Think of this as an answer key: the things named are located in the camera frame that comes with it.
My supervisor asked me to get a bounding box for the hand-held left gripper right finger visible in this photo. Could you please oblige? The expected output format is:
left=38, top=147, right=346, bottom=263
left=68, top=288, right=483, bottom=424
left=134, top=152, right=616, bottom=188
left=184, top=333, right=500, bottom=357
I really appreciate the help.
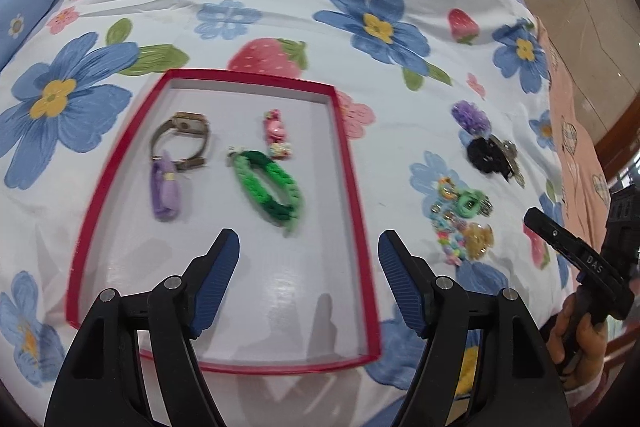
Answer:
left=377, top=230, right=573, bottom=427

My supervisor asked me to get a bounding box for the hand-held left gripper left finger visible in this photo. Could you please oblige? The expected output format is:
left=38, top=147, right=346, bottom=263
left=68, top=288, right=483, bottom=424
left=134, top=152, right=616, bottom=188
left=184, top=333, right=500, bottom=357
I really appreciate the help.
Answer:
left=44, top=228, right=241, bottom=427

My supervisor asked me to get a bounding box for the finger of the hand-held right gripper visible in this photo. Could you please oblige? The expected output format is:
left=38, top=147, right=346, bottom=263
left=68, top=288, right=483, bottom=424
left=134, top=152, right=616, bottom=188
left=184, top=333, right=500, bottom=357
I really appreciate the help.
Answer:
left=523, top=207, right=632, bottom=320

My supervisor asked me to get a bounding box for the colourful bead bracelet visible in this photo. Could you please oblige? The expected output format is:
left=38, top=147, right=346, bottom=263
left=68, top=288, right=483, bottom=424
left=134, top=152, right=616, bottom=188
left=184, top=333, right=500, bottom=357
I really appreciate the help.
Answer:
left=432, top=212, right=468, bottom=267

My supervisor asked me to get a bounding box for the red shallow cardboard box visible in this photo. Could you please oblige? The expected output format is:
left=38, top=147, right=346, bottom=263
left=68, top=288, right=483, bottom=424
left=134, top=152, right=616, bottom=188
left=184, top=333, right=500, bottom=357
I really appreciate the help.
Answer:
left=65, top=68, right=383, bottom=377

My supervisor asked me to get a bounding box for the amber hair claw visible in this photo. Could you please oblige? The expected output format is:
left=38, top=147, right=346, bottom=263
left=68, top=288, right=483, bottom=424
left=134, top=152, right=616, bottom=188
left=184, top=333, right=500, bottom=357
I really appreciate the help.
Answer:
left=462, top=222, right=496, bottom=260

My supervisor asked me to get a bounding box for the green cord bracelet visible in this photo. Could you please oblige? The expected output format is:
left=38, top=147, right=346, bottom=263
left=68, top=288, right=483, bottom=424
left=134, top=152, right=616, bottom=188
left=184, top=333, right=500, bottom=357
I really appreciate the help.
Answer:
left=456, top=189, right=486, bottom=219

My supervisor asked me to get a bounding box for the person's right forearm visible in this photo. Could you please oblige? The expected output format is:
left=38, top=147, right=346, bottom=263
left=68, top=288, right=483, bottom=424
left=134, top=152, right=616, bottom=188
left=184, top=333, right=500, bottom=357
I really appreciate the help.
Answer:
left=560, top=364, right=618, bottom=414

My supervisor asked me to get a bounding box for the person's right hand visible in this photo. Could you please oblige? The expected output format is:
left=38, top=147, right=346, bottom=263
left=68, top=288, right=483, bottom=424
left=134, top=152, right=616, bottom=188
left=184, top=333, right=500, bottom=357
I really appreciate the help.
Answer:
left=544, top=293, right=610, bottom=389

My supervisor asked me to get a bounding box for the brown wooden furniture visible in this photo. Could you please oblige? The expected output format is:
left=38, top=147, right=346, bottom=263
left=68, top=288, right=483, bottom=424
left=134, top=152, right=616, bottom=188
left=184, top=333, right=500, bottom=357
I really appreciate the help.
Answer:
left=592, top=104, right=640, bottom=205

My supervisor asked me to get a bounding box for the pink printed blanket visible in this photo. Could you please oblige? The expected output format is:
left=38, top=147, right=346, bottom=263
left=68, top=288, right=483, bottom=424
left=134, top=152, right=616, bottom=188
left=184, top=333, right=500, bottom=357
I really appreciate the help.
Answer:
left=534, top=14, right=615, bottom=250

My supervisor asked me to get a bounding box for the silver metal ornament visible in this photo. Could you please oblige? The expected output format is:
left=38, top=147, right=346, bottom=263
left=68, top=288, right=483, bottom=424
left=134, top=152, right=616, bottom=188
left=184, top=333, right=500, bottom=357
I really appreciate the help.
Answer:
left=500, top=138, right=527, bottom=188

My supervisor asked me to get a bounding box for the black scrunchie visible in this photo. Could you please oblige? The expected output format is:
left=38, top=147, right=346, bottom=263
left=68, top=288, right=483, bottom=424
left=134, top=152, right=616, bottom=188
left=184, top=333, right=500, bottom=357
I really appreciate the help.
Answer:
left=467, top=137, right=511, bottom=175

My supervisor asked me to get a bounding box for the pink candy hair clip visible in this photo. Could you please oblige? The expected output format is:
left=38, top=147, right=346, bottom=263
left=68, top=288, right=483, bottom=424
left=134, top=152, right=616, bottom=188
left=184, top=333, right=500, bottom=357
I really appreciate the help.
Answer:
left=262, top=108, right=292, bottom=160

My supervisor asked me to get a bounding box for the purple scrunchie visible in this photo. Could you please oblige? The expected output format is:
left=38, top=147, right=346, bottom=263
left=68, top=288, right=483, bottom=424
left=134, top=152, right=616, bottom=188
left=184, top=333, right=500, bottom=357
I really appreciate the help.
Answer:
left=451, top=101, right=492, bottom=138

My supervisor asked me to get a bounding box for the floral strawberry bedsheet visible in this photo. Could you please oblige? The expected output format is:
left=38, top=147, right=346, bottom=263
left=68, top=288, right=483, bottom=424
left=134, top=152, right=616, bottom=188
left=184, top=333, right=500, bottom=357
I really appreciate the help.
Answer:
left=0, top=0, right=591, bottom=427

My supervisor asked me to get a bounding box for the blue flowered pillow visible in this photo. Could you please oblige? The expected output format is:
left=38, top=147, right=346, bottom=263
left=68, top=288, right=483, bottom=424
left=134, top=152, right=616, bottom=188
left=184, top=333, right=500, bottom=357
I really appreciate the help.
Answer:
left=0, top=0, right=69, bottom=72

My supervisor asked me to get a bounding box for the purple hair tie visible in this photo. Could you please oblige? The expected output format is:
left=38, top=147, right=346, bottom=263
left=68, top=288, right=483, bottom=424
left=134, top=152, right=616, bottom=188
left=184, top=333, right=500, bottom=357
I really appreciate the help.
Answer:
left=150, top=152, right=183, bottom=223

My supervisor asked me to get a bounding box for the green braided bracelet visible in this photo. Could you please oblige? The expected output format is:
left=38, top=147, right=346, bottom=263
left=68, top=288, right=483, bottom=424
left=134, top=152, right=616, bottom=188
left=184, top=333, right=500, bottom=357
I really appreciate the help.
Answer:
left=227, top=147, right=306, bottom=238

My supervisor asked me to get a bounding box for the brown strap wristwatch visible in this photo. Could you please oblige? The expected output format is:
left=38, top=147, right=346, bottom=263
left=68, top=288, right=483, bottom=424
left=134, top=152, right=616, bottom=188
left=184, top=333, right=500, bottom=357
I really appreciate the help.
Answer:
left=150, top=111, right=213, bottom=171

